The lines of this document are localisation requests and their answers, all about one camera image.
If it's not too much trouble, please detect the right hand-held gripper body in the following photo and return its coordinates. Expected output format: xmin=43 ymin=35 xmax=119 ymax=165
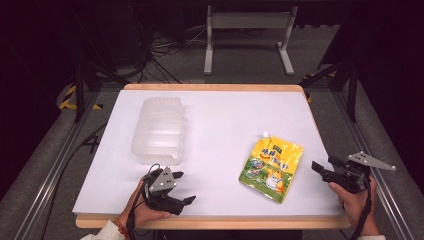
xmin=324 ymin=151 xmax=397 ymax=195

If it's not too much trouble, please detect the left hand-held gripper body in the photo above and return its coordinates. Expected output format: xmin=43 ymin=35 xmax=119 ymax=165
xmin=142 ymin=165 xmax=185 ymax=216

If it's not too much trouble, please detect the translucent plastic storage box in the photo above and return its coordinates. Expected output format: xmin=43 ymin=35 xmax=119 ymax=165
xmin=130 ymin=96 xmax=186 ymax=166

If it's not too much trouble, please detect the yellow spouted snack pouch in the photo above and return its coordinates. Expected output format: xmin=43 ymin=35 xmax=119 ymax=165
xmin=238 ymin=131 xmax=305 ymax=205

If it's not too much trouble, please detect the person's right hand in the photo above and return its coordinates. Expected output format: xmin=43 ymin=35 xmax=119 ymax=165
xmin=328 ymin=176 xmax=380 ymax=234

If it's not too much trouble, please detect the person's left hand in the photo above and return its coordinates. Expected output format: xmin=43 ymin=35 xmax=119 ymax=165
xmin=119 ymin=179 xmax=173 ymax=230

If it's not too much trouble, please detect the white table sheet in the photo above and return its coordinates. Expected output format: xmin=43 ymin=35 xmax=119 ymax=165
xmin=72 ymin=89 xmax=345 ymax=217

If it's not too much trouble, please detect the yellow black floor tape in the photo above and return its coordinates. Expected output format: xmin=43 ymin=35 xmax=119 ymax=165
xmin=302 ymin=71 xmax=336 ymax=104

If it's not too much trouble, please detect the black tripod stand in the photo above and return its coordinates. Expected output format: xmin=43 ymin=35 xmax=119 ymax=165
xmin=298 ymin=57 xmax=360 ymax=124
xmin=70 ymin=54 xmax=132 ymax=124

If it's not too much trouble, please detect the grey metal stand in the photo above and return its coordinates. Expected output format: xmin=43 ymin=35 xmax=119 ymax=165
xmin=203 ymin=4 xmax=299 ymax=76

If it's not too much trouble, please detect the aluminium frame rail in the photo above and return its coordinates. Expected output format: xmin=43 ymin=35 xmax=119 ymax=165
xmin=13 ymin=90 xmax=101 ymax=240
xmin=332 ymin=91 xmax=416 ymax=240

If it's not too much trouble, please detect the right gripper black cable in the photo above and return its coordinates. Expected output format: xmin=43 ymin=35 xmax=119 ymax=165
xmin=348 ymin=177 xmax=373 ymax=240

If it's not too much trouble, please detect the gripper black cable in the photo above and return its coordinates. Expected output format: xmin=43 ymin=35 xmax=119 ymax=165
xmin=348 ymin=177 xmax=373 ymax=240
xmin=125 ymin=163 xmax=162 ymax=240

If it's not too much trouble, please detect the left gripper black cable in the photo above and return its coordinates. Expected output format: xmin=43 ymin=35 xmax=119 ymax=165
xmin=125 ymin=163 xmax=162 ymax=240

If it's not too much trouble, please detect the red wrist bracelet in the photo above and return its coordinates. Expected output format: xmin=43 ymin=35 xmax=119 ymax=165
xmin=111 ymin=217 xmax=130 ymax=239

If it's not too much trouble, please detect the thin black floor cable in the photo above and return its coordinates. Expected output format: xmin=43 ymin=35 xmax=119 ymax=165
xmin=39 ymin=122 xmax=108 ymax=240

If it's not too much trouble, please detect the bundle of floor cables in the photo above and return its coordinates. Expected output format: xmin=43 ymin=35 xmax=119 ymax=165
xmin=131 ymin=24 xmax=208 ymax=84

